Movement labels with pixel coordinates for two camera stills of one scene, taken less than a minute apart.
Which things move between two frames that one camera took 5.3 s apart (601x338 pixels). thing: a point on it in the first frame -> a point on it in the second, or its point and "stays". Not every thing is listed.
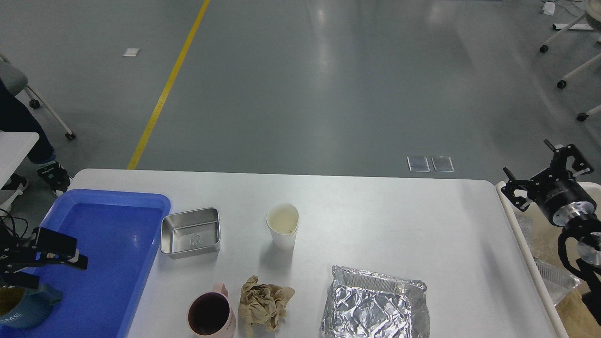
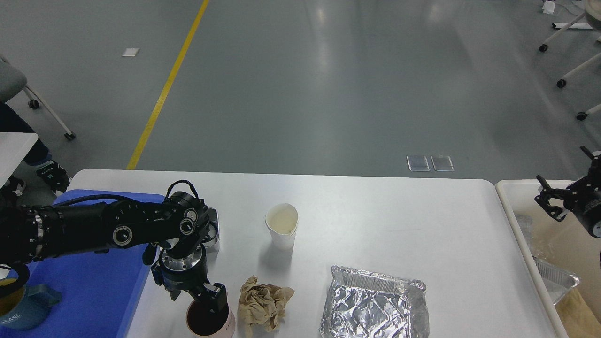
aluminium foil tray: (362, 304) stays
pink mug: (210, 314) stays
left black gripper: (16, 255) -> (190, 273)
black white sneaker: (56, 175) stays
